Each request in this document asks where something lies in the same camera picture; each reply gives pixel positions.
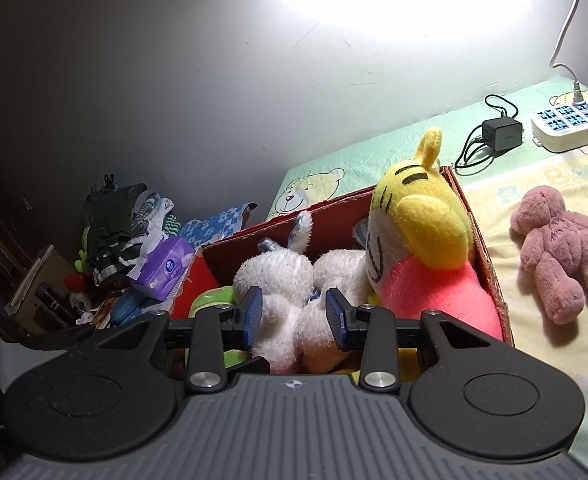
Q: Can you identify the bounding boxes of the white lamp power cable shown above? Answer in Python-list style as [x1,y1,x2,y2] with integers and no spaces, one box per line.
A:
[548,0,588,106]

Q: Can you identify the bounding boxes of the purple tissue pack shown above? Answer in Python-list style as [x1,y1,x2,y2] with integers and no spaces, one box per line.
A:
[128,236,195,301]

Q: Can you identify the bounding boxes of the yellow tiger plush toy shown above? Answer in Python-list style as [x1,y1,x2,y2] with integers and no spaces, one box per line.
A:
[366,128,502,339]

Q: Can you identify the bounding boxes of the white fluffy bunny plush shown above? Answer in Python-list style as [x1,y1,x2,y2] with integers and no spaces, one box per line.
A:
[268,248,376,375]

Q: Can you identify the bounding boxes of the bear print bed sheet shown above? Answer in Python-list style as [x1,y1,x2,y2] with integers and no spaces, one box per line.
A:
[268,78,588,467]

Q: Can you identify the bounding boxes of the pink teddy bear plush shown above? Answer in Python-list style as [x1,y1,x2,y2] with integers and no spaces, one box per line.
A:
[510,185,588,325]

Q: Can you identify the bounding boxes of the red cardboard box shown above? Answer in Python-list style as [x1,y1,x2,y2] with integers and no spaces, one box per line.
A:
[170,167,514,344]

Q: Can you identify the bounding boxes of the green bean plush toy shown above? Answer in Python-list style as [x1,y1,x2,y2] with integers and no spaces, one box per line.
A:
[185,285,255,369]

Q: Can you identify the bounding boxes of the white power strip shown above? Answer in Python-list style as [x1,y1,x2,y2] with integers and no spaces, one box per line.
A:
[530,99,588,153]

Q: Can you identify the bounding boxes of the black power adapter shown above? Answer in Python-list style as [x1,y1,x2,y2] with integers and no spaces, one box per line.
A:
[482,116,523,153]

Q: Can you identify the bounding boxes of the white bunny plush plaid ears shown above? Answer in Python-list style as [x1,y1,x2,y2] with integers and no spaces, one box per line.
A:
[233,210,315,323]

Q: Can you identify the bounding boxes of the black adapter cable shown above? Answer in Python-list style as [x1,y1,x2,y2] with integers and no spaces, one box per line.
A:
[453,93,521,177]

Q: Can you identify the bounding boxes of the striped clothes pile left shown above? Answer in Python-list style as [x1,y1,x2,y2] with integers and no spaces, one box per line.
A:
[78,174,175,288]

